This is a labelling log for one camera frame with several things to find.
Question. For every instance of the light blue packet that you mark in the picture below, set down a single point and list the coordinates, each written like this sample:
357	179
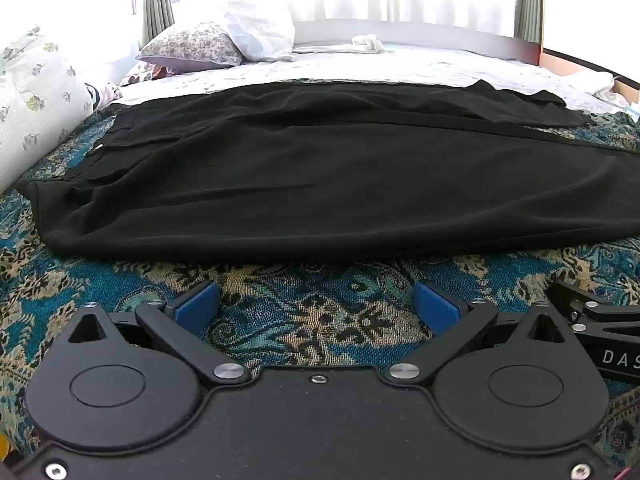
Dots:
634	110

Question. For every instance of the white pillow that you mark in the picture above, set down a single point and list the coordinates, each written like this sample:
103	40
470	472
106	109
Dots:
260	27

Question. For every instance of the wooden bed frame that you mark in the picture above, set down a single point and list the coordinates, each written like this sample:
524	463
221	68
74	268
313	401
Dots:
590	62

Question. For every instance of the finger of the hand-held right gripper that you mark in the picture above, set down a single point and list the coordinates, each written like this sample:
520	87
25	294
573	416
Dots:
600	310

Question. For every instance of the rumpled white cloth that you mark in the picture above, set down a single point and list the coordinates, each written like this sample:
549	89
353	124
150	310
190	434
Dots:
595	85

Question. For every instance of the white flowered bolster cushion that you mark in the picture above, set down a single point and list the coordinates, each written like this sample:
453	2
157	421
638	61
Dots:
35	100

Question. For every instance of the small crumpled white cloth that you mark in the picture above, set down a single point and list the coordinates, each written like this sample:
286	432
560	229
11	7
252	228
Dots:
369	43

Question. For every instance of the black pants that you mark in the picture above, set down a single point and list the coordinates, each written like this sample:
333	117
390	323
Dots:
310	175

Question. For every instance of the pink floral pillow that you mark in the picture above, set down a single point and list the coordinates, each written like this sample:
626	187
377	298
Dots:
142	74

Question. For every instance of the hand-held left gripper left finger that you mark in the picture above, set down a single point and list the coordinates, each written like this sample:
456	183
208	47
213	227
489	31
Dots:
196	306

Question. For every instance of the white bed sheet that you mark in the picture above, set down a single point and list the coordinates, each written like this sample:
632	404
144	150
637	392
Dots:
400	67

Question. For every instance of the black and white patterned cloth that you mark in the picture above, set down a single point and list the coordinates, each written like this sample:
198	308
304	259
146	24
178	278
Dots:
102	95

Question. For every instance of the grey floral pillow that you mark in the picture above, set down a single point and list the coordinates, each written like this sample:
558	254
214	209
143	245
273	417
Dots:
192	47

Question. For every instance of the grey bed headboard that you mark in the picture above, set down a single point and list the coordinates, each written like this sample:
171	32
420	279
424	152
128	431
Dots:
425	35

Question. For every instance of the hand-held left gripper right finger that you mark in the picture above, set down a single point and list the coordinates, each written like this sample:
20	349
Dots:
436	306

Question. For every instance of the blue patterned blanket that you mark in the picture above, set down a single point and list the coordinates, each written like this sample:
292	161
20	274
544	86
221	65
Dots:
310	315

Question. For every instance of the grey-green curtain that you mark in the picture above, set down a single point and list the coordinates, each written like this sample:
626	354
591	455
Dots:
530	0
157	0

